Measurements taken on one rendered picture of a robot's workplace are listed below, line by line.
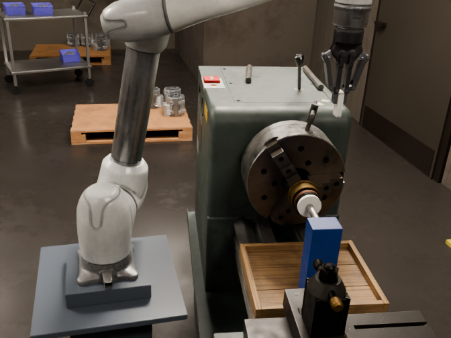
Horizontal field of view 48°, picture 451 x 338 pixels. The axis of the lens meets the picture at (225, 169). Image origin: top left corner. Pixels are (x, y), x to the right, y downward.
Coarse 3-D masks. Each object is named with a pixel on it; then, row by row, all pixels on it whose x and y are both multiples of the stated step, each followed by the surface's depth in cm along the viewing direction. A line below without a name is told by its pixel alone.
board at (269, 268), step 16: (240, 256) 156; (256, 256) 156; (272, 256) 156; (288, 256) 157; (352, 256) 158; (256, 272) 149; (272, 272) 149; (288, 272) 149; (352, 272) 151; (368, 272) 148; (256, 288) 142; (272, 288) 142; (288, 288) 143; (352, 288) 144; (368, 288) 144; (256, 304) 133; (272, 304) 136; (352, 304) 135; (368, 304) 135; (384, 304) 136
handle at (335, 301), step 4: (332, 292) 102; (332, 296) 101; (336, 296) 101; (332, 300) 100; (336, 300) 99; (340, 300) 99; (332, 304) 99; (336, 304) 98; (340, 304) 98; (332, 308) 99; (336, 308) 99; (340, 308) 99
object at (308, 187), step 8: (296, 184) 150; (304, 184) 148; (312, 184) 150; (288, 192) 151; (296, 192) 148; (304, 192) 146; (312, 192) 145; (296, 200) 146; (320, 200) 146; (296, 208) 147
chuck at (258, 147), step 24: (264, 144) 155; (288, 144) 153; (312, 144) 154; (264, 168) 156; (312, 168) 158; (336, 168) 159; (264, 192) 160; (336, 192) 163; (264, 216) 163; (288, 216) 164
